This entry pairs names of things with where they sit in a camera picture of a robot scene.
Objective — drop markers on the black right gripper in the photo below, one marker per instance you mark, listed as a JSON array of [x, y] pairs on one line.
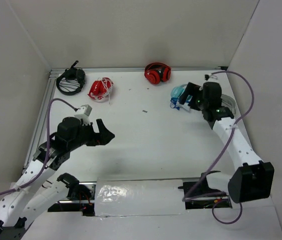
[[192, 89]]

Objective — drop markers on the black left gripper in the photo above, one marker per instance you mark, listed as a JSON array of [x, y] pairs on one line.
[[102, 137]]

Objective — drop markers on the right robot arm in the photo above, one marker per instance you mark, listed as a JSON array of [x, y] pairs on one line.
[[253, 178]]

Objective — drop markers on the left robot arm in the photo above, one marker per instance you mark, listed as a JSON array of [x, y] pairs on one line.
[[21, 205]]

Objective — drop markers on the red black headphones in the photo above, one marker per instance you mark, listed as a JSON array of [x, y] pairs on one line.
[[157, 73]]

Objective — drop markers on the white foil cover plate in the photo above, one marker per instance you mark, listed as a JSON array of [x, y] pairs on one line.
[[139, 198]]

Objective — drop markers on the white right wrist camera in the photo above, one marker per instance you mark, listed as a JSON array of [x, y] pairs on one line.
[[210, 77]]

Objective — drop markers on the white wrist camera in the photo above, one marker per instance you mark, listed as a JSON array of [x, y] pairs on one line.
[[83, 113], [210, 77]]

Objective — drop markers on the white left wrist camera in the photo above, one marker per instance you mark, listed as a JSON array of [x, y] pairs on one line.
[[83, 113]]

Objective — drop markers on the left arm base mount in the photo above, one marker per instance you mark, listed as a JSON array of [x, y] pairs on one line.
[[80, 197]]

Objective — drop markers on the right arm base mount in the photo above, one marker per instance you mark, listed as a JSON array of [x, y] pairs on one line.
[[206, 197]]

